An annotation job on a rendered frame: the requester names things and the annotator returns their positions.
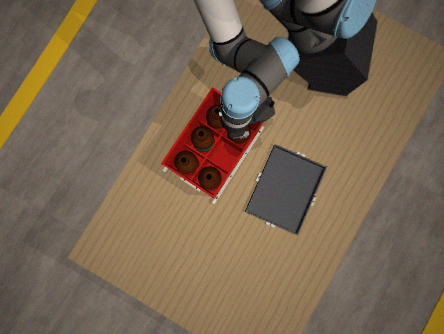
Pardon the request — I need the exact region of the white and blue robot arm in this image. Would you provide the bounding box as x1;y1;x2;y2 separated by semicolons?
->
194;0;376;125

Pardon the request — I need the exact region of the red divided crate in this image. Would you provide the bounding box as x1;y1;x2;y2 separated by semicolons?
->
161;96;260;198

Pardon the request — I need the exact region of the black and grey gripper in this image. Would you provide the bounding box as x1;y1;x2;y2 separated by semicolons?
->
218;97;275;139

